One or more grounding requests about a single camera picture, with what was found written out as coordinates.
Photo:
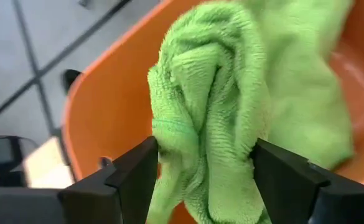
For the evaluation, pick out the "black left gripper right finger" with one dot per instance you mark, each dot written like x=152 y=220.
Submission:
x=287 y=186

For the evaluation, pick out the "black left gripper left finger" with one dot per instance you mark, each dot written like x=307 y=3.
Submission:
x=128 y=193

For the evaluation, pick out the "green microfiber towel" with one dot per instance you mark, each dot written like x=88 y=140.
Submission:
x=306 y=93
x=212 y=109

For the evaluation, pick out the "orange plastic bin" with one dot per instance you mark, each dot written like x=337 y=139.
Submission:
x=113 y=109

